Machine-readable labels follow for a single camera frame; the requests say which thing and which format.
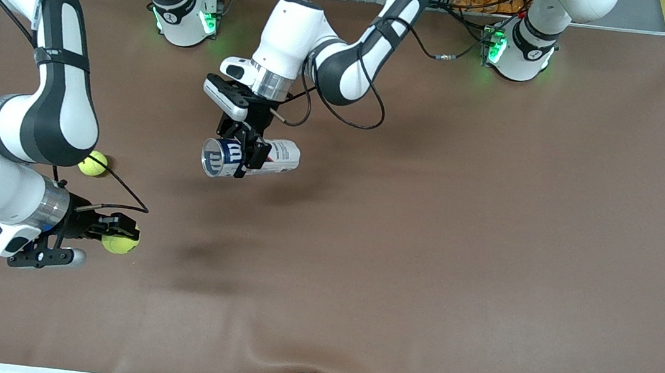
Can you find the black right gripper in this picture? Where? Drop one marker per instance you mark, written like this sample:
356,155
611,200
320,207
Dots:
79,224

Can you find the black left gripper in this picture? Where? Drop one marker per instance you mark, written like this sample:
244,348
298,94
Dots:
259,119

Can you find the yellow-green tennis ball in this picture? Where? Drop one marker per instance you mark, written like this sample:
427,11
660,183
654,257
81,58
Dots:
94,165
120,244

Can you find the blue white tennis ball can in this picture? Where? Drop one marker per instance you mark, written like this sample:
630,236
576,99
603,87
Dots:
283,156

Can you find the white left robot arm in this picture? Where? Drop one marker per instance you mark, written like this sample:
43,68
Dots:
290,31

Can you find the brown table mat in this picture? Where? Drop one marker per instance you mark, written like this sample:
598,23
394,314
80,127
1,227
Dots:
425,253

